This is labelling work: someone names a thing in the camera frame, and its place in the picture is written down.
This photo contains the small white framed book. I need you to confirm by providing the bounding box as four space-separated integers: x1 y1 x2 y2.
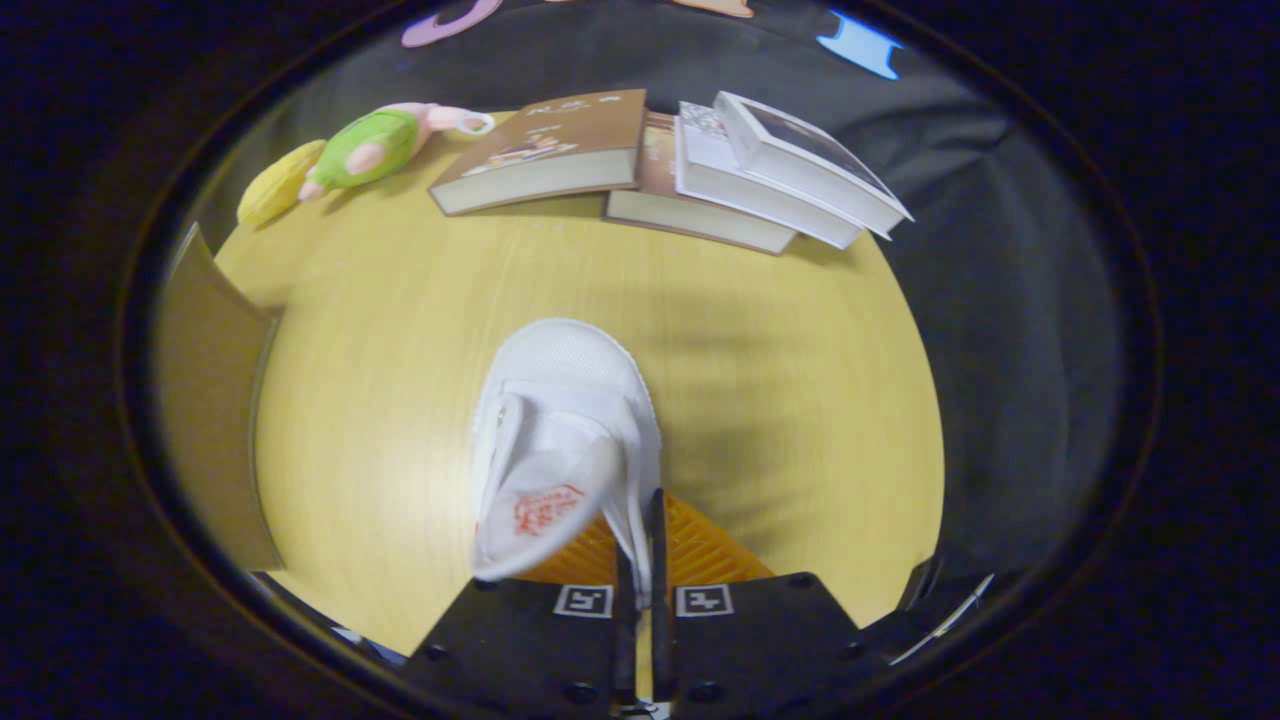
713 91 914 241

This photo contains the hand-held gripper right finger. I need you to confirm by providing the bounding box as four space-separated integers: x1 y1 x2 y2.
648 488 866 720

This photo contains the brown cover book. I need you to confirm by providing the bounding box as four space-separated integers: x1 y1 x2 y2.
429 89 648 217

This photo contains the brown storage box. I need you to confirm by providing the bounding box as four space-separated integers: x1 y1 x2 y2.
150 222 286 573

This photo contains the green and pink plush toy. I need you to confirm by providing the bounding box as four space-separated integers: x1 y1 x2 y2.
298 102 496 204

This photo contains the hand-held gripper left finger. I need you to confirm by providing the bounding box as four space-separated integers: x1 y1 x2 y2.
398 505 641 720

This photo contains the yellow plush toy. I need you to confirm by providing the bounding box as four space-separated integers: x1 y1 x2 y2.
236 139 328 227

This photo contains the large brown book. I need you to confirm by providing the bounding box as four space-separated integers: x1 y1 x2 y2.
603 110 798 257

